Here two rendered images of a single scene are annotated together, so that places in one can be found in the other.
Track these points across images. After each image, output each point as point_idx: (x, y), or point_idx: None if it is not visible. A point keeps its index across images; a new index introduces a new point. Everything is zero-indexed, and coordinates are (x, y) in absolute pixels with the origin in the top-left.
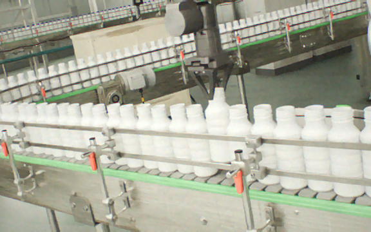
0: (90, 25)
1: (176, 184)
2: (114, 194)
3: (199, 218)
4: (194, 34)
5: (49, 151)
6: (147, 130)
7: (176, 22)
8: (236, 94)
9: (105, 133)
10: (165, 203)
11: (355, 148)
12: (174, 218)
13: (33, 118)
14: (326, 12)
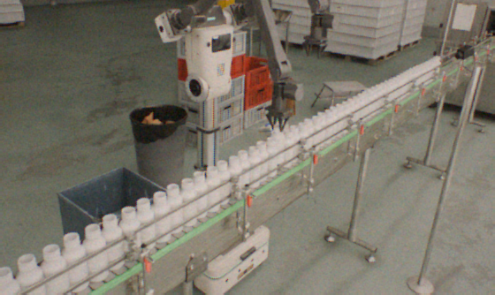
0: None
1: (270, 186)
2: (230, 225)
3: (277, 198)
4: (281, 99)
5: (155, 242)
6: (256, 164)
7: (300, 93)
8: None
9: (237, 180)
10: (262, 203)
11: (324, 129)
12: (264, 208)
13: (139, 221)
14: None
